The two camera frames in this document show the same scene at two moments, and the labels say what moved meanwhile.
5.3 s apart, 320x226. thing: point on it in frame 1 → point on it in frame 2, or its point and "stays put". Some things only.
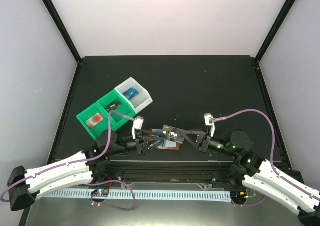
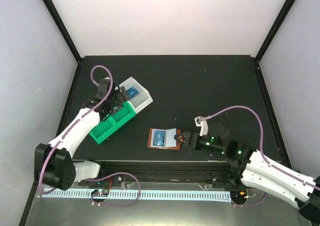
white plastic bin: x=138 y=96 stays put
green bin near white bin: x=113 y=101 stays put
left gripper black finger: x=152 y=143 → x=124 y=93
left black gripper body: x=140 y=143 → x=119 y=100
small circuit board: x=100 y=193 stays put
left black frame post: x=59 y=22 stays put
